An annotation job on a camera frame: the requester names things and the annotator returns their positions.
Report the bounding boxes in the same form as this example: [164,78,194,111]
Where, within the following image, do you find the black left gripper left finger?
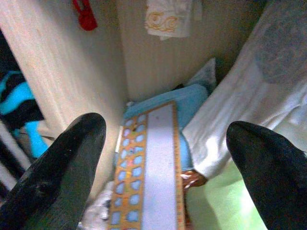
[0,112,107,230]

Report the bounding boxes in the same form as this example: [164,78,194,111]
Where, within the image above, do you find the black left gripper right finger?
[226,120,307,230]

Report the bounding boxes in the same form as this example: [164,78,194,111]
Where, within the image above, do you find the crumpled clear plastic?
[79,181,116,230]

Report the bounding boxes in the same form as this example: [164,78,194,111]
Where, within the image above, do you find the light green cloth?
[186,160,267,230]

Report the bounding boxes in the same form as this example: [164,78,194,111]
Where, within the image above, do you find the cyan black striped cloth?
[0,31,50,192]

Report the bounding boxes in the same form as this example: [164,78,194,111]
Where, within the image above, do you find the shiny brown wrapper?
[181,170,207,189]

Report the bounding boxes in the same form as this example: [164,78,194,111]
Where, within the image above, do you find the white draped sheet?
[182,0,307,179]

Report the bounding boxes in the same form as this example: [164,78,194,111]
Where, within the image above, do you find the wooden puzzle board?
[107,100,187,230]

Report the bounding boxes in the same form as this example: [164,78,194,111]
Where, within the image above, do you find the blue folded cloth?
[122,83,209,172]

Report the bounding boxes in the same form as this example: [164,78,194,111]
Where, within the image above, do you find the red hanging clip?
[72,0,98,31]

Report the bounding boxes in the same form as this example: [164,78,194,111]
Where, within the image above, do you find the white embroidered cloth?
[144,0,203,41]

